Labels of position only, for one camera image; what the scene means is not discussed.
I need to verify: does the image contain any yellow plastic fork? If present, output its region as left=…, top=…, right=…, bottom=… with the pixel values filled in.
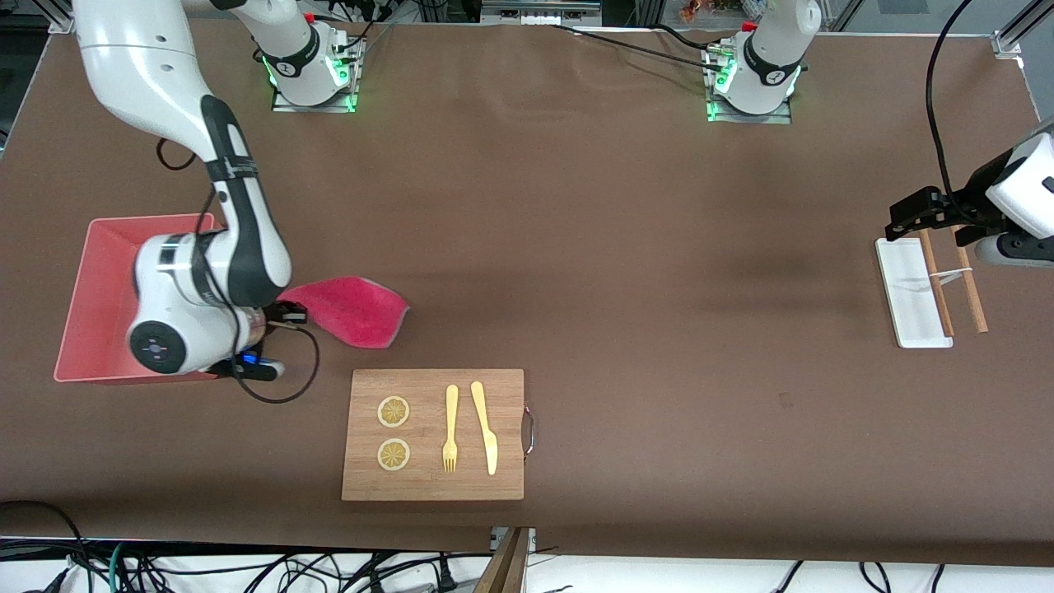
left=442, top=385, right=460, bottom=474

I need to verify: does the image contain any grey power strip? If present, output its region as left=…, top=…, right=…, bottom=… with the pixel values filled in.
left=482, top=0, right=602, bottom=26

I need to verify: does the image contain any white rectangular rack base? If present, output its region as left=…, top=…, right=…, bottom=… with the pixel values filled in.
left=875, top=238, right=954, bottom=349

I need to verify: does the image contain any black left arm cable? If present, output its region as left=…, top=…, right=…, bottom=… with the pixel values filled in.
left=926, top=0, right=981, bottom=207

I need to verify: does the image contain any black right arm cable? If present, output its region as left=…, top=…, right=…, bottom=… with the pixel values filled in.
left=156, top=138, right=320, bottom=404

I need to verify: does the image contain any black cable to arm base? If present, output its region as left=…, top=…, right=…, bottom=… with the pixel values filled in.
left=552, top=23, right=727, bottom=73

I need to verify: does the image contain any pink plastic bin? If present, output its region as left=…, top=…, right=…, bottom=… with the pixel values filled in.
left=54, top=212, right=231, bottom=385

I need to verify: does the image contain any black looped floor cable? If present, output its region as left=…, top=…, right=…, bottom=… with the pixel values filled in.
left=0, top=500, right=85, bottom=593

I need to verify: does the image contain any pink microfibre cloth grey edge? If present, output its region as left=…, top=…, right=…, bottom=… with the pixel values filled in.
left=278, top=276, right=410, bottom=350

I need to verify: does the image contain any yellow plastic knife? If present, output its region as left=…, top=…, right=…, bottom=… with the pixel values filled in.
left=470, top=381, right=500, bottom=477

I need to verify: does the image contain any brown wooden beam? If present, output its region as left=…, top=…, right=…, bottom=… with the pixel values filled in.
left=473, top=527, right=532, bottom=593

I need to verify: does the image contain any wooden cutting board metal handle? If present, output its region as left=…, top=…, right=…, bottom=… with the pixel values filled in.
left=341, top=368, right=536, bottom=502

